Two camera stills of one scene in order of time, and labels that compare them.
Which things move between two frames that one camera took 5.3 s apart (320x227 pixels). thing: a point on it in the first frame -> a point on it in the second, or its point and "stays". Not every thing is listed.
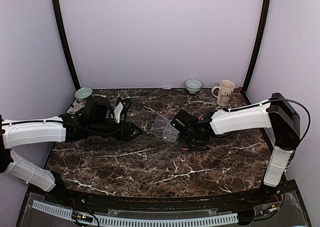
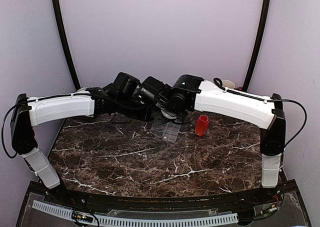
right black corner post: (266, 7) stays
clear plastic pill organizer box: (164, 129) stays
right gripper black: (182, 143) -> (159, 120)
